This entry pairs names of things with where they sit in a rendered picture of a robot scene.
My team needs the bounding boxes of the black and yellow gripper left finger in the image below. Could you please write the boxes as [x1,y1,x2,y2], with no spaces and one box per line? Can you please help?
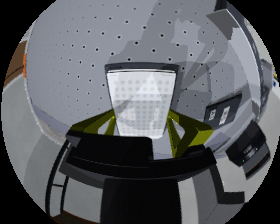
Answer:
[69,109,116,135]

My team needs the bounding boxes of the white pcr plate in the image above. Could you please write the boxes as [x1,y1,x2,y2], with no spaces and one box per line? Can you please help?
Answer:
[107,69,176,139]

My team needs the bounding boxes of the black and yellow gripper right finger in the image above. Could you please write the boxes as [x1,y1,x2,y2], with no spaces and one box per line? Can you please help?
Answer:
[166,108,213,158]

